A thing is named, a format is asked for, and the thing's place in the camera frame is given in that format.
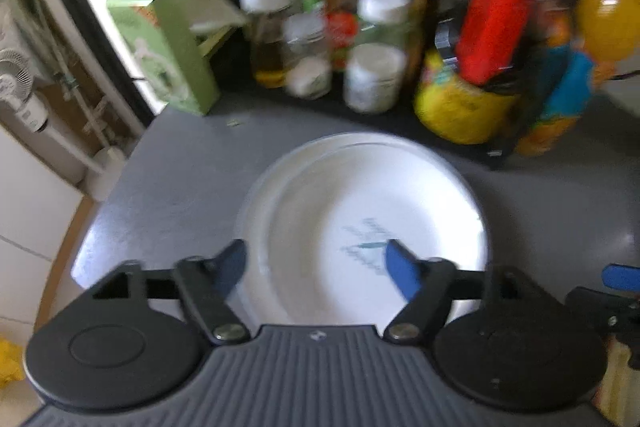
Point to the red plastic packet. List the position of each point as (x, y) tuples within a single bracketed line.
[(492, 32)]

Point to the small glass jar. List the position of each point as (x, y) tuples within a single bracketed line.
[(307, 67)]

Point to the yellow packet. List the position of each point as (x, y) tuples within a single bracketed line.
[(460, 107)]

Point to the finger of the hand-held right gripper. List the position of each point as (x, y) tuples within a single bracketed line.
[(622, 277)]

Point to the white plate with printed centre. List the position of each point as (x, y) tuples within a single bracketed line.
[(345, 207)]

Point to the yellow plastic bottle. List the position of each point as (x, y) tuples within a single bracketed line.
[(610, 12)]

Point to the orange and blue packet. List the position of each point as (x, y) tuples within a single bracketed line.
[(560, 102)]

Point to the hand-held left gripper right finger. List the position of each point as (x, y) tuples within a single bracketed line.
[(400, 268)]

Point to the yellow cloth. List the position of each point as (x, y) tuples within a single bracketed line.
[(10, 359)]

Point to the group of condiment bottles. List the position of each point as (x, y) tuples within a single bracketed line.
[(490, 154)]

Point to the plain white plate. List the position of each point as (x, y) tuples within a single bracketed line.
[(247, 219)]

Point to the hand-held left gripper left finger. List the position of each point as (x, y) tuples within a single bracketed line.
[(231, 264)]

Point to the green carton box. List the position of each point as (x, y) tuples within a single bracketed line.
[(165, 52)]

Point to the white electric fan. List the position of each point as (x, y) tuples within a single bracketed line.
[(17, 87)]

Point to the white lidded jar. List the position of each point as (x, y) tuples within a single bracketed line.
[(384, 19), (374, 79)]

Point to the white pipe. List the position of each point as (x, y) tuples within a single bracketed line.
[(80, 152)]

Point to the black window grille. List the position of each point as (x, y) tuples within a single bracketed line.
[(110, 72)]

